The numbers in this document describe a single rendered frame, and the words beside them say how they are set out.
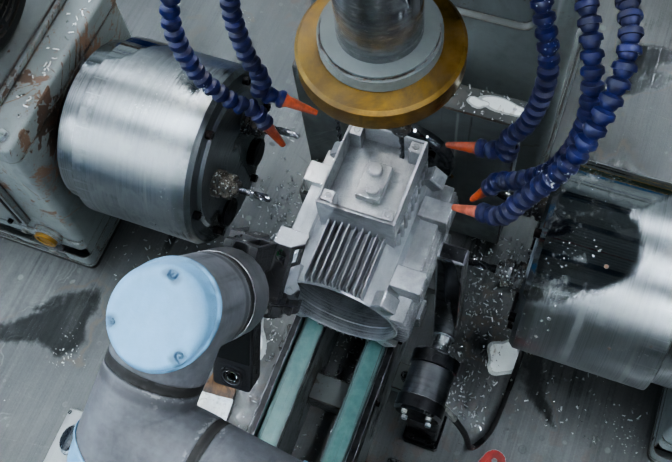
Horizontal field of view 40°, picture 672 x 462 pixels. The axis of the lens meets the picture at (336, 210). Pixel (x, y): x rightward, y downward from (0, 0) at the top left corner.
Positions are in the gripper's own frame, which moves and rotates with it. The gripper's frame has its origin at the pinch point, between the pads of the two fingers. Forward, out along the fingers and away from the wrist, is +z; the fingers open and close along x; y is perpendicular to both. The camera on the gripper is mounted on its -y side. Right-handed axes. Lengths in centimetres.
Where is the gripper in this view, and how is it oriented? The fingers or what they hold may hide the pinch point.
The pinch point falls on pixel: (282, 287)
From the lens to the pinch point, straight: 110.9
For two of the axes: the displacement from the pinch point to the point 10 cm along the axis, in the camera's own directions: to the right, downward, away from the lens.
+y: 2.7, -9.6, -1.1
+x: -9.3, -2.9, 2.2
